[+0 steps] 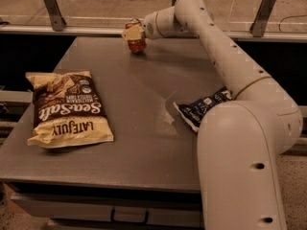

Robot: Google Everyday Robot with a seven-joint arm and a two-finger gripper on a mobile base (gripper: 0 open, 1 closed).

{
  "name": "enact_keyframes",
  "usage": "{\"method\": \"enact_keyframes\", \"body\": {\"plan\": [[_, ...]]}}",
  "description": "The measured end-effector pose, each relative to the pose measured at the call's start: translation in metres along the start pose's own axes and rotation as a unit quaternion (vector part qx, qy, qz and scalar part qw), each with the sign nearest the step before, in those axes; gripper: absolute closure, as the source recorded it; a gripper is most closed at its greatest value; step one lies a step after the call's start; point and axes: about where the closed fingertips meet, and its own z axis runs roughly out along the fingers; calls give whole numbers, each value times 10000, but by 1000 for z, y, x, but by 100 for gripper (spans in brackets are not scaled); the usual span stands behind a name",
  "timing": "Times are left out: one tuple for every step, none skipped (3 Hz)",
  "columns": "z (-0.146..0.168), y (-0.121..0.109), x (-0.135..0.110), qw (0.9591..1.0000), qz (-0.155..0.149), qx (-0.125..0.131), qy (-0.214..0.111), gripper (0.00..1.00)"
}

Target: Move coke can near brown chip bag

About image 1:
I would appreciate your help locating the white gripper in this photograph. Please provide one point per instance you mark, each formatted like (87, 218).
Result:
(149, 27)

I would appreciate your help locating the red coke can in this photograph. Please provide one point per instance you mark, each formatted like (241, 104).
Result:
(136, 46)

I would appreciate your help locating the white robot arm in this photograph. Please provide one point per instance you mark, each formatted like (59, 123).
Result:
(239, 140)

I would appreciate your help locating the blue kettle chip bag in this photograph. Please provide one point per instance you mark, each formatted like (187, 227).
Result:
(193, 113)

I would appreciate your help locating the brown sea salt chip bag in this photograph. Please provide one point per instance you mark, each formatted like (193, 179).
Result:
(68, 111)

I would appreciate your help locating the glass railing panel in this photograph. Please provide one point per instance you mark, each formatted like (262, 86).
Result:
(230, 15)

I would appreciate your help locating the grey drawer front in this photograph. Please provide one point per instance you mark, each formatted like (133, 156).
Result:
(94, 212)

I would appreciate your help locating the left metal railing bracket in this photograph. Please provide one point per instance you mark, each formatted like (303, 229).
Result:
(57, 21)

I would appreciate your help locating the right metal railing bracket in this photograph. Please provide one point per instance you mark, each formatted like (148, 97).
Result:
(259, 25)

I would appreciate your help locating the black drawer handle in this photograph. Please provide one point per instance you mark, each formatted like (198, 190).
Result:
(129, 216)

